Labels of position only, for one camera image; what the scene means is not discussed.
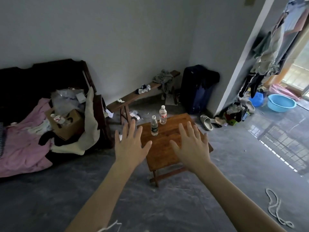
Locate glass sliding door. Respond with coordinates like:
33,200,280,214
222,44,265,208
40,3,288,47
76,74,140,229
281,34,309,102

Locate pile of mixed clothes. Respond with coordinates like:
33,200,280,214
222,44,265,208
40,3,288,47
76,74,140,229
218,102,250,126

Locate clear plastic bag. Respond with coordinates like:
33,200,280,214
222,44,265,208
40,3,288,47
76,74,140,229
50,87,87,114

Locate dark blue suitcase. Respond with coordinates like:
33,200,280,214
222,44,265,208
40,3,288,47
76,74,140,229
180,64,220,115

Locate grey green garment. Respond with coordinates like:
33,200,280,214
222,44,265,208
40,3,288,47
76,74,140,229
152,69,174,92

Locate cream cloth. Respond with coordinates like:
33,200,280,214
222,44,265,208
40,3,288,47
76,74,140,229
51,87,101,156

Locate pink cloth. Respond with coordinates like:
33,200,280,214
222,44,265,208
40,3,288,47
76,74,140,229
0,98,53,178

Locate brown cardboard box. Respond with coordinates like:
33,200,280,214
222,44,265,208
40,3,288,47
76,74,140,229
45,108,85,141

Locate plastic bag with socks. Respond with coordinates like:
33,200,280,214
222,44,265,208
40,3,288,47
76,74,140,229
129,110,143,121

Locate clear water bottle red label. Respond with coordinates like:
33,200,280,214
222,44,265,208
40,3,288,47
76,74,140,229
50,114,70,127
159,105,167,125

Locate thin grey cord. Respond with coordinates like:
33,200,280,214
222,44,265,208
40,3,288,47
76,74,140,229
96,219,122,232

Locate grey slipper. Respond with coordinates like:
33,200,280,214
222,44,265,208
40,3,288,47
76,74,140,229
240,99,256,115
200,114,214,131

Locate small wooden table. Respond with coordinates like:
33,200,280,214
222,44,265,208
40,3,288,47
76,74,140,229
137,113,214,188

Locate person's right hand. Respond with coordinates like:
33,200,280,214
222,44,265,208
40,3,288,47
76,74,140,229
169,121,213,174

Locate person's left hand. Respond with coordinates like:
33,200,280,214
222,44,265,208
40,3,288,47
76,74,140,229
114,118,153,170

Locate clear water bottle green label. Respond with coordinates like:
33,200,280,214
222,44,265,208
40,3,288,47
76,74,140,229
151,115,159,137

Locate pink plastic basin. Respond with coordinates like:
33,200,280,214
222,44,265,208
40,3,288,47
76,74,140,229
268,84,301,101

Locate blue plastic bag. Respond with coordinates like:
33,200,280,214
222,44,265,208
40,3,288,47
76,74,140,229
248,92,264,107

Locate white navy socks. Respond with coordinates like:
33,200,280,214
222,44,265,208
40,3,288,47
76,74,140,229
135,84,151,94

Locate teal hanging cloth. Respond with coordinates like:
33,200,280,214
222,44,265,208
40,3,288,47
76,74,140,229
253,31,272,58

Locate long wooden bench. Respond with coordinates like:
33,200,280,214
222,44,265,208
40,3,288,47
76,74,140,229
106,70,181,125

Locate row of hanging clothes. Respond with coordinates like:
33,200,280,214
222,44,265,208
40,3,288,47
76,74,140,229
239,0,309,98

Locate person's left forearm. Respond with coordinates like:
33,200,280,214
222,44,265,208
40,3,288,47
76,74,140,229
65,161,139,232

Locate dark wooden sofa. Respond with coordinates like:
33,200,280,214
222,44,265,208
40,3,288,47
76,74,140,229
0,59,113,178

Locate white cord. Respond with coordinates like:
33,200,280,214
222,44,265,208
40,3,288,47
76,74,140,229
265,188,295,229

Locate person's right forearm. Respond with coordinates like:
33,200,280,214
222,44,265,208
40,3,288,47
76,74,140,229
194,163,286,232

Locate light blue plastic basin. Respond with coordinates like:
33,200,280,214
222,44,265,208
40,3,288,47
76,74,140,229
267,94,297,113

